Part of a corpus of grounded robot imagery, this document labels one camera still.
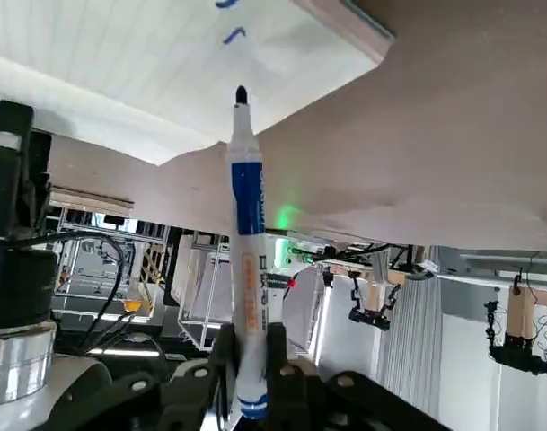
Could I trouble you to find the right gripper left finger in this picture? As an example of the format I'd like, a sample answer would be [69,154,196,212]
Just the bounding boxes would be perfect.
[43,322,238,431]

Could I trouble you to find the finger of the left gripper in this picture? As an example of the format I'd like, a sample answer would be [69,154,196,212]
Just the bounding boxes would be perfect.
[0,99,34,239]

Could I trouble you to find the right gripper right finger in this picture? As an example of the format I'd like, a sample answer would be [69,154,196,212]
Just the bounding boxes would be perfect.
[254,322,454,431]

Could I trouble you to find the blue and white marker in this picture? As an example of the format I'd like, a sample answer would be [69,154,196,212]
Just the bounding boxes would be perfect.
[225,84,271,421]

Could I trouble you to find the black hanging gripper rig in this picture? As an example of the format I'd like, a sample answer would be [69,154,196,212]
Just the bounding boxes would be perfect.
[482,268,547,377]
[348,271,401,334]

